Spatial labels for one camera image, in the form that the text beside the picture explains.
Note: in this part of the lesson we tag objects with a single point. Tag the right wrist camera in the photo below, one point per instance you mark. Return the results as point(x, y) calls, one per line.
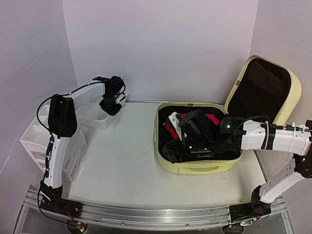
point(174, 119)

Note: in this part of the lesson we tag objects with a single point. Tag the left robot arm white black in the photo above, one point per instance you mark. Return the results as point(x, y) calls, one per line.
point(62, 125)

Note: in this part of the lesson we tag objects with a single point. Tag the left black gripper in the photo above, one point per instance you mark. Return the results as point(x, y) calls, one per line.
point(111, 112)

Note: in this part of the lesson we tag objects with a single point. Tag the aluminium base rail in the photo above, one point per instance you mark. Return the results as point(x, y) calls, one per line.
point(151, 218)

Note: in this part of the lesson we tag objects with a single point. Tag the red t-shirt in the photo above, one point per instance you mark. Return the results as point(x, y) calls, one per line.
point(215, 122)

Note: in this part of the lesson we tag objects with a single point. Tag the pale yellow hard-shell suitcase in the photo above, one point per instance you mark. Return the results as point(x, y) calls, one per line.
point(263, 88)

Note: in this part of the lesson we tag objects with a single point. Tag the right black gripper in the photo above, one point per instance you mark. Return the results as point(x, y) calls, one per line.
point(171, 155)

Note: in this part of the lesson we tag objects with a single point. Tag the white perforated plastic basket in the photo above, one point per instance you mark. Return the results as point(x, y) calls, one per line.
point(86, 102)

